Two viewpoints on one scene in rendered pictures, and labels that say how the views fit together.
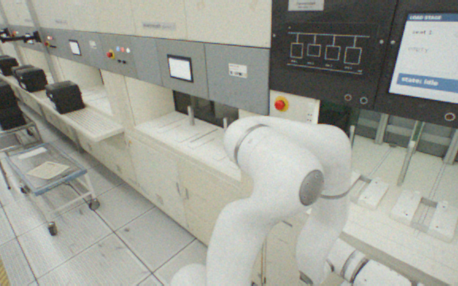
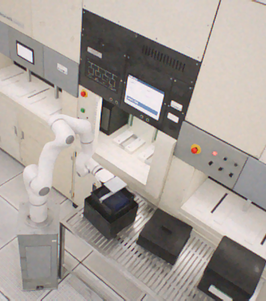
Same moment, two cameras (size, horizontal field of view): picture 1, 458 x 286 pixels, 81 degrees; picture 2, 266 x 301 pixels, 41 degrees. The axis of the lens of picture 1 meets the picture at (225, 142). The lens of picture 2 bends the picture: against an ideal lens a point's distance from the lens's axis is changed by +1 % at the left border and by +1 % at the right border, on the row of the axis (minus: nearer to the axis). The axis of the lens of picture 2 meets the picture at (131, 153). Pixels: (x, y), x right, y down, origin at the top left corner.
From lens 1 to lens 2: 162 cm
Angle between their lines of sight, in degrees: 17
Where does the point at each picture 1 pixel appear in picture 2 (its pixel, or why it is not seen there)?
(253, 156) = (55, 129)
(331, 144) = (82, 126)
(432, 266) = (143, 179)
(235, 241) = (48, 153)
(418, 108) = (133, 111)
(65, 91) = not seen: outside the picture
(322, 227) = (84, 154)
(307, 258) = (78, 165)
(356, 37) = (113, 75)
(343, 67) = (109, 85)
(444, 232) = not seen: hidden behind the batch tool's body
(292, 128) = (70, 119)
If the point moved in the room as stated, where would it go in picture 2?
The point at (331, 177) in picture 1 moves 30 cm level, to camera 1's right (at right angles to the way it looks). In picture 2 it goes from (84, 136) to (131, 138)
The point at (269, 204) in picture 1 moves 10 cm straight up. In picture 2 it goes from (58, 143) to (58, 129)
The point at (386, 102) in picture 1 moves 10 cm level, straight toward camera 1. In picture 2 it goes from (123, 105) to (117, 112)
